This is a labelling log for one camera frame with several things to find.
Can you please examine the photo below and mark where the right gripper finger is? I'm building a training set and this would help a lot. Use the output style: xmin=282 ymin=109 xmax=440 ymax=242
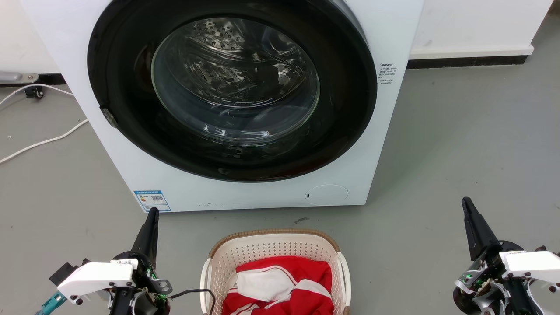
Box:
xmin=469 ymin=198 xmax=500 ymax=255
xmin=462 ymin=197 xmax=483 ymax=262

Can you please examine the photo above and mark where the teal plastic clip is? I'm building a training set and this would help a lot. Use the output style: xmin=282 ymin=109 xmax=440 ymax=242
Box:
xmin=35 ymin=291 xmax=67 ymax=315

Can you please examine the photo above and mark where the white front-load washing machine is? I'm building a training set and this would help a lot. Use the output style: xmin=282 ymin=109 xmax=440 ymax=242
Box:
xmin=21 ymin=0 xmax=425 ymax=213

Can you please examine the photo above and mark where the white floor cable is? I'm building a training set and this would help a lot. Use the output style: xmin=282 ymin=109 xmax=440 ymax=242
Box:
xmin=0 ymin=83 xmax=90 ymax=165

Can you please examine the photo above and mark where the blue energy label sticker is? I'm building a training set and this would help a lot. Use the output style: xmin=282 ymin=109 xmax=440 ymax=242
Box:
xmin=133 ymin=190 xmax=172 ymax=213

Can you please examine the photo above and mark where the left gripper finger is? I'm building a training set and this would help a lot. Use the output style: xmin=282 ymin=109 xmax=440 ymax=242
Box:
xmin=149 ymin=209 xmax=160 ymax=268
xmin=131 ymin=208 xmax=154 ymax=259

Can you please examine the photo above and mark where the white plastic laundry basket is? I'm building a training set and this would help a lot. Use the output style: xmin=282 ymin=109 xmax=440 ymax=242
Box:
xmin=200 ymin=228 xmax=352 ymax=315

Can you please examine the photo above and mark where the grey metal bracket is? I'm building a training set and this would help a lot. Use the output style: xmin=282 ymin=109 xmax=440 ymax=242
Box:
xmin=0 ymin=71 xmax=39 ymax=84

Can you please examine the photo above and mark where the black round washer door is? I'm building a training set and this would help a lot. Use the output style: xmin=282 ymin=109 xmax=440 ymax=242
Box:
xmin=87 ymin=0 xmax=378 ymax=183

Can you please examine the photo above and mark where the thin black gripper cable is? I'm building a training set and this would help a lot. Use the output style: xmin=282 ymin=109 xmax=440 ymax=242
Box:
xmin=168 ymin=288 xmax=217 ymax=315

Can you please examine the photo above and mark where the small black box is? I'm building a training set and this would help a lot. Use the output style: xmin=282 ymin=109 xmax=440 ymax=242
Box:
xmin=49 ymin=259 xmax=91 ymax=287

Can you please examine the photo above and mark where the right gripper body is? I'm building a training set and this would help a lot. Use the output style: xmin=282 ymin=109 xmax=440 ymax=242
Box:
xmin=452 ymin=240 xmax=544 ymax=315

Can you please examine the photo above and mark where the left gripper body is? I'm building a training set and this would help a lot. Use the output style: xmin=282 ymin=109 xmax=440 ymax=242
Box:
xmin=108 ymin=251 xmax=173 ymax=315

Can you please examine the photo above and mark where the red and white garment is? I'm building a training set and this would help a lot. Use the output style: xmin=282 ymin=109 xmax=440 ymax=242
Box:
xmin=221 ymin=256 xmax=334 ymax=315

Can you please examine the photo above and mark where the round white filter cover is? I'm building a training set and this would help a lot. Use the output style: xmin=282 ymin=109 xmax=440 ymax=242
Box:
xmin=304 ymin=184 xmax=349 ymax=206

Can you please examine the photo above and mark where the white wall platform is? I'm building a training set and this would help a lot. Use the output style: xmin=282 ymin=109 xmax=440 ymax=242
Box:
xmin=409 ymin=0 xmax=555 ymax=60

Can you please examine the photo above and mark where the white text sticker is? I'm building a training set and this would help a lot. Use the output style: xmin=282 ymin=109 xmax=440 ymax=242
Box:
xmin=378 ymin=63 xmax=398 ymax=86

